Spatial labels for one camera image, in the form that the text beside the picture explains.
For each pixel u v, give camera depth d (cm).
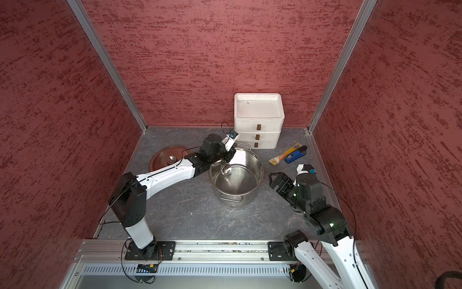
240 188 94
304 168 61
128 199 46
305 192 48
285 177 59
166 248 75
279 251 74
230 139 71
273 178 64
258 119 92
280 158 104
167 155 102
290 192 56
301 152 106
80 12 71
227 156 75
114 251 77
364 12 72
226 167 95
